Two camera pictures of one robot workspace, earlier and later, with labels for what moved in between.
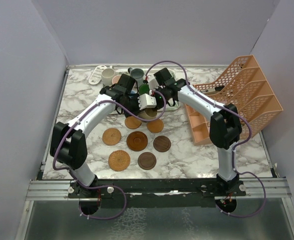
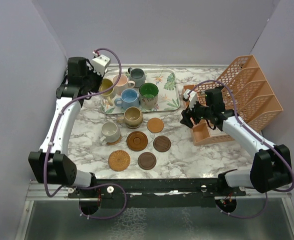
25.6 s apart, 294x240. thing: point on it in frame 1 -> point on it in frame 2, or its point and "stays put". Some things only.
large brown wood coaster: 137,141 stays put
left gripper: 136,111 -> 90,70
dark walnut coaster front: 147,160 stays put
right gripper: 158,88 -> 187,114
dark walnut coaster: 162,143 stays put
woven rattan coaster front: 119,160 stays put
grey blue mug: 137,74 stays put
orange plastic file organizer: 242,85 stays put
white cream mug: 107,75 -> 110,132
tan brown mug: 148,113 -> 132,117
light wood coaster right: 155,126 stays put
